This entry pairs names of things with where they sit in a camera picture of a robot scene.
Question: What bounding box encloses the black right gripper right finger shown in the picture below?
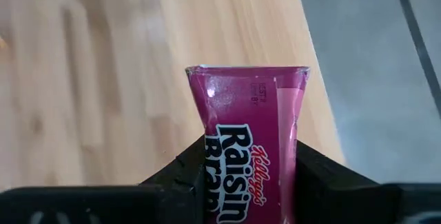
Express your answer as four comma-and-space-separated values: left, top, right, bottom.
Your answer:
294, 140, 441, 224

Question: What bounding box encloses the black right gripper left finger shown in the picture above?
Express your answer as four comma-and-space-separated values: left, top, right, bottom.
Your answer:
0, 134, 207, 224

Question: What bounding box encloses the purple Raisin Bran cereal box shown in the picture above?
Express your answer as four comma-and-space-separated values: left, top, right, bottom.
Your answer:
185, 64, 310, 224

